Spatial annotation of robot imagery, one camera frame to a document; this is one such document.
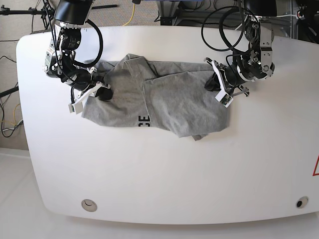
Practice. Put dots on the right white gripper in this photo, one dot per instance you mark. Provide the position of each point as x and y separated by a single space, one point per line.
84 84

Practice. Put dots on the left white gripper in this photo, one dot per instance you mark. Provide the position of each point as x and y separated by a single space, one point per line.
225 82

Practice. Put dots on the grey T-shirt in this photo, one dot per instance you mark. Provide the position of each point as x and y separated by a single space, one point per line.
162 94

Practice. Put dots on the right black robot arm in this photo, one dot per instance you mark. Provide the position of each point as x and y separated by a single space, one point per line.
66 37

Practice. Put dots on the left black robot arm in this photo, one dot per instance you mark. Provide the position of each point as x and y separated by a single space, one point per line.
252 53

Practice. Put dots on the black tripod stand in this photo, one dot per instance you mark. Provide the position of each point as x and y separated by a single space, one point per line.
22 12

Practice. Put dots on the left table grommet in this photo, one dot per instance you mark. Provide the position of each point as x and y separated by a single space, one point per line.
89 205

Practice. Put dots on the table grommet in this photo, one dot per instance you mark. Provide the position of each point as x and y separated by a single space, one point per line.
302 202
89 205

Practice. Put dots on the right table grommet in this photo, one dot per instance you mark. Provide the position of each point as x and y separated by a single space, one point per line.
302 202

